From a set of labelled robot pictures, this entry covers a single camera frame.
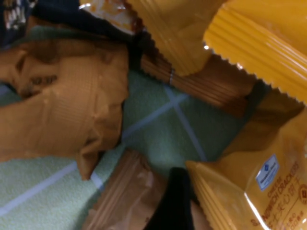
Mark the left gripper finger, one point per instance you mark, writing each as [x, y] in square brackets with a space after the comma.
[172, 203]

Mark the yellow cheese cracker packet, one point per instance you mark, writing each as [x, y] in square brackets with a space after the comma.
[251, 191]

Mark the gold brown snack packet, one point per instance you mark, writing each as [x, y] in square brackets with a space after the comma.
[60, 107]

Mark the large yellow fries snack bag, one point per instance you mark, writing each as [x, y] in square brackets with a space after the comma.
[263, 48]

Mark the small brown snack packet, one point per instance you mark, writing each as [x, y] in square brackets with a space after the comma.
[124, 196]
[204, 91]

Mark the small yellow snack packet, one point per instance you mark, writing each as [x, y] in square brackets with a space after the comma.
[172, 36]

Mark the green checked tablecloth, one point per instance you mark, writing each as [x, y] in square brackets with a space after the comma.
[156, 124]

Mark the dark brown pastry packet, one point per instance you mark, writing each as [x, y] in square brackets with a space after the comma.
[72, 14]

